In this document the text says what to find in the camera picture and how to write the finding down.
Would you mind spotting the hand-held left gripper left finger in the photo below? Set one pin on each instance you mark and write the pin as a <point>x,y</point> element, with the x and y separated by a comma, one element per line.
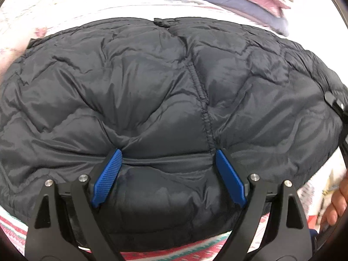
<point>107,176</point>

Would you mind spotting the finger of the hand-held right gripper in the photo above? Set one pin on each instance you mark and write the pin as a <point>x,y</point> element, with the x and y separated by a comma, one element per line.
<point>337,106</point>

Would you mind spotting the person's right hand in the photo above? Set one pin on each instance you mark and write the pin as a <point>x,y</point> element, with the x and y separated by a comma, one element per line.
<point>335,204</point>

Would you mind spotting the patterned red and green blanket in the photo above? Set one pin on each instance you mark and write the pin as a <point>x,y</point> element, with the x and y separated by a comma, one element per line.
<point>163,255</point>

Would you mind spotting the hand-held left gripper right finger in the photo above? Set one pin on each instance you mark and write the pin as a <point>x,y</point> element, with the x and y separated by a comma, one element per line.
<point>231,176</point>

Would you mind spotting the black quilted jacket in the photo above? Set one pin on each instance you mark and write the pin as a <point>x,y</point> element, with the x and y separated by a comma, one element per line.
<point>163,87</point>

